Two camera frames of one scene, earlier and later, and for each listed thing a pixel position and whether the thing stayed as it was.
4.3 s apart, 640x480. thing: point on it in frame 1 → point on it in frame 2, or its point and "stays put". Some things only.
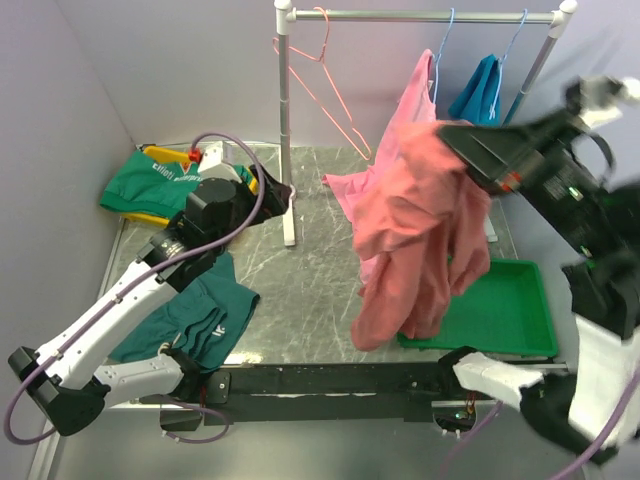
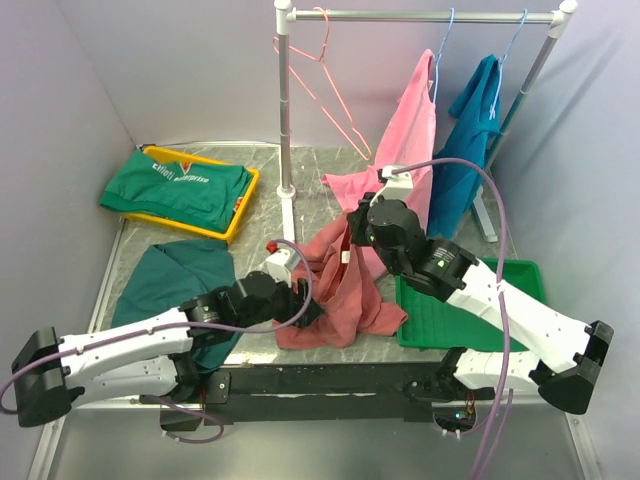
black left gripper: x=275 y=200 → x=293 y=302
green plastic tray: x=508 y=313 stays put
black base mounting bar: x=327 y=393 stays put
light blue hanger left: x=437 y=56 stays put
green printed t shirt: x=142 y=183 stays put
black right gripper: x=493 y=154 → x=358 y=218
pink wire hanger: x=313 y=58 stays put
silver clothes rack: x=286 y=17 stays put
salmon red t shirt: x=421 y=236 → x=334 y=274
